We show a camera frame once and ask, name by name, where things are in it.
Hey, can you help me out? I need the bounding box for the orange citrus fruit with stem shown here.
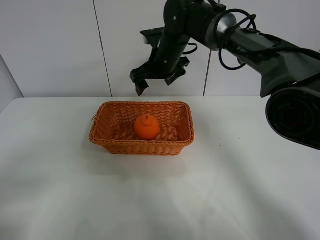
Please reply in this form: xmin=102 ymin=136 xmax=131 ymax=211
xmin=133 ymin=114 xmax=160 ymax=140

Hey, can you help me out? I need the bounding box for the orange wicker basket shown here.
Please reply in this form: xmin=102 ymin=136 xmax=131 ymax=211
xmin=89 ymin=101 xmax=195 ymax=156

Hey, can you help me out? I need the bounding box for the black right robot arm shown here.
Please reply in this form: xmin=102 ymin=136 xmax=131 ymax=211
xmin=130 ymin=0 xmax=320 ymax=149

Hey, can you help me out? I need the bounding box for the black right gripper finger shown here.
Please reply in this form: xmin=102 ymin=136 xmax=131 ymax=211
xmin=165 ymin=68 xmax=186 ymax=86
xmin=135 ymin=79 xmax=149 ymax=96

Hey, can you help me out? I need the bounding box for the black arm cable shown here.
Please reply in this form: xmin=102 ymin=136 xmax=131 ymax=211
xmin=184 ymin=9 xmax=320 ymax=71

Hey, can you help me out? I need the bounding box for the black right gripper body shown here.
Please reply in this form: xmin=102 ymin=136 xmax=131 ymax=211
xmin=130 ymin=27 xmax=190 ymax=81

